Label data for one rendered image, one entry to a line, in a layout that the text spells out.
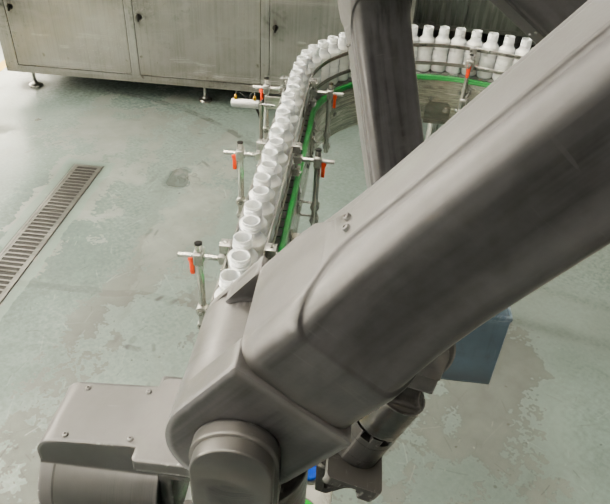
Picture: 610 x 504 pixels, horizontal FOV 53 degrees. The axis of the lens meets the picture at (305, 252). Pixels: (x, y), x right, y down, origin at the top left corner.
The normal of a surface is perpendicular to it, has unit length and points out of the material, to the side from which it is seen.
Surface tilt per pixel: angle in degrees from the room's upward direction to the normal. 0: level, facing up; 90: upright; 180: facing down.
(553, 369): 0
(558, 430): 0
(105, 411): 4
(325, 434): 89
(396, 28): 73
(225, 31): 90
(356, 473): 20
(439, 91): 90
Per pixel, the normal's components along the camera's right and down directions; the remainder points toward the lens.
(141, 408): -0.03, -0.80
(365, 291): -0.04, 0.48
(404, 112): 0.22, 0.20
